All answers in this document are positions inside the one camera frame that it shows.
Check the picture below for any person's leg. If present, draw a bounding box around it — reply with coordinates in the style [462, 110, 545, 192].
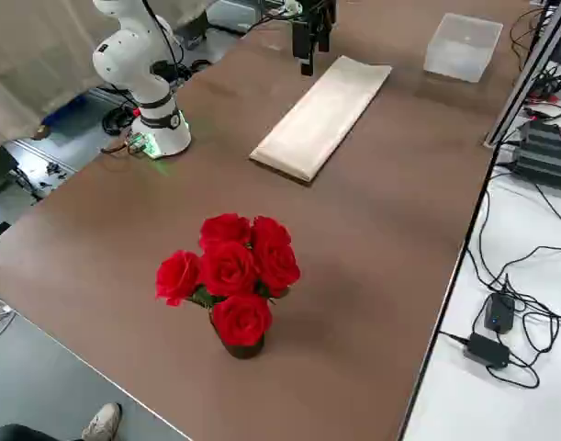
[0, 423, 50, 441]

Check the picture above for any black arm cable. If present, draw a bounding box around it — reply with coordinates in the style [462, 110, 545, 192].
[140, 0, 185, 89]

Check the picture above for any cream-colored tablecloth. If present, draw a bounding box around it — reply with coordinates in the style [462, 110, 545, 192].
[248, 54, 394, 185]

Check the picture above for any aluminium frame post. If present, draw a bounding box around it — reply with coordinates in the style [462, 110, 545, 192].
[484, 0, 561, 149]

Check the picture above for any red rose bouquet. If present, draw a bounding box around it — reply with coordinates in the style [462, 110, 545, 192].
[154, 212, 303, 348]

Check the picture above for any white side table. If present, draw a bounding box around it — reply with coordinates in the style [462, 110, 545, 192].
[398, 59, 561, 441]

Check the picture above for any clear plastic box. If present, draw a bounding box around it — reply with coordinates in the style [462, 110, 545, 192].
[421, 12, 505, 85]

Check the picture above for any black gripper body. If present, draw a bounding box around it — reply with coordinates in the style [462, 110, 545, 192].
[299, 0, 337, 29]

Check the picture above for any black power adapter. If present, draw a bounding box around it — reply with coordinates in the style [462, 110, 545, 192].
[483, 292, 517, 334]
[462, 332, 511, 369]

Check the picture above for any person's shoe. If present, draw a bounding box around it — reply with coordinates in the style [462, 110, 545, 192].
[81, 402, 124, 441]

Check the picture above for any black finned device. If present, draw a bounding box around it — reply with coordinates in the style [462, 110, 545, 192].
[508, 118, 561, 192]

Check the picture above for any beige curtain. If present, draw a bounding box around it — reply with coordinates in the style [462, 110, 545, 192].
[0, 0, 219, 153]

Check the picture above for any black cable coil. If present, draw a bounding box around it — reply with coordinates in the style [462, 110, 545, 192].
[102, 106, 138, 137]

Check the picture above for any black vase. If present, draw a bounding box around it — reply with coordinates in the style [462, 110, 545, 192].
[209, 307, 266, 360]

